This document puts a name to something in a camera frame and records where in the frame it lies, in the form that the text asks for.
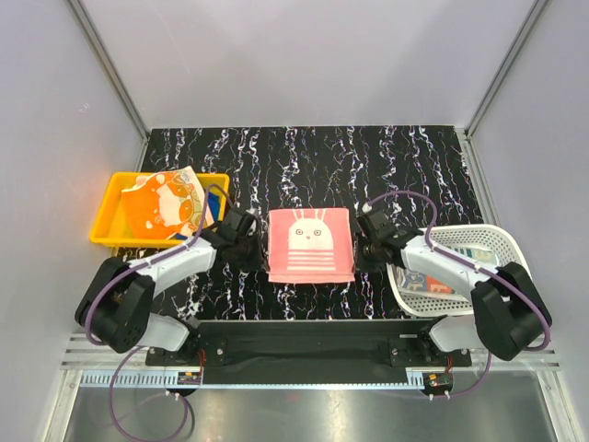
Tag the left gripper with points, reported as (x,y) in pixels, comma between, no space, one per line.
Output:
(258,261)

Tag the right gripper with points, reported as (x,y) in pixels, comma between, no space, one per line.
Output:
(361,261)

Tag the multicolour rabbit letter towel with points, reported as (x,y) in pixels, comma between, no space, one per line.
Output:
(410,281)

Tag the pink white towel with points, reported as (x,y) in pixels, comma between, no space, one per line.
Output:
(310,246)

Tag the orange patterned towel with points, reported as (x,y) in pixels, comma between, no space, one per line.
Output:
(165,204)

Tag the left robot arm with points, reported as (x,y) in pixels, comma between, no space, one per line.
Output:
(116,309)

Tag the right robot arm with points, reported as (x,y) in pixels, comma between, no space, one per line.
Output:
(508,314)

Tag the white plastic basket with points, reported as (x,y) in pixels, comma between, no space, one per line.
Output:
(476,236)

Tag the yellow plastic bin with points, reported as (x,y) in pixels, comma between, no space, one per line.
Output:
(110,227)

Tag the right controller board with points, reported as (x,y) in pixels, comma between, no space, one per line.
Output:
(439,381)

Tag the controller board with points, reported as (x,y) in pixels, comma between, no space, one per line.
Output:
(191,378)
(439,381)

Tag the left controller board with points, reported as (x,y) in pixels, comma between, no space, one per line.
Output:
(191,378)

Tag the right aluminium frame post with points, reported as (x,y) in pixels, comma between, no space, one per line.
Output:
(521,38)

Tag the aluminium frame post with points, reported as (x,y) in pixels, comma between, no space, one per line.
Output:
(100,51)
(521,38)

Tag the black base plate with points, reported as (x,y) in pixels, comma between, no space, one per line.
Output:
(306,353)

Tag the left aluminium frame post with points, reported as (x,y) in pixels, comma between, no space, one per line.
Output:
(100,51)

